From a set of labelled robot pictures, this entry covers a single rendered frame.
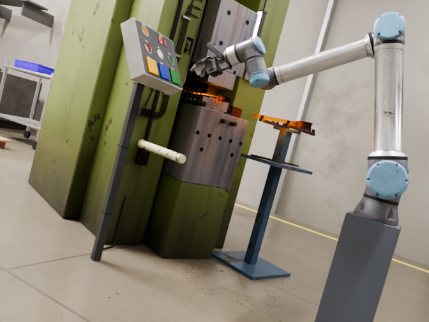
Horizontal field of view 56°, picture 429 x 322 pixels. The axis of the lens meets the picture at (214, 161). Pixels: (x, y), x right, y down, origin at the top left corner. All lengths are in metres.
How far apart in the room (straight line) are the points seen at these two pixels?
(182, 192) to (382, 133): 1.17
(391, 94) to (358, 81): 3.53
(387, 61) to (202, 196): 1.29
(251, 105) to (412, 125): 2.67
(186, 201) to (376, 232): 1.09
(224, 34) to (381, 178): 1.29
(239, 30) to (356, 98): 2.90
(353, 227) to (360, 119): 3.40
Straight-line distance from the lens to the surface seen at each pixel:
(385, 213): 1.88
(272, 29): 2.94
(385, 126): 1.73
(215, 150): 2.44
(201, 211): 2.49
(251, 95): 2.83
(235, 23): 2.54
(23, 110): 7.48
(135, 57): 1.92
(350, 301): 1.92
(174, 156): 2.03
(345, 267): 1.89
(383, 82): 1.77
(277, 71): 1.99
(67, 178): 2.85
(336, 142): 5.18
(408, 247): 5.11
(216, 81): 2.45
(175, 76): 2.10
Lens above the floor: 0.78
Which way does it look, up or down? 4 degrees down
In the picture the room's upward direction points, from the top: 15 degrees clockwise
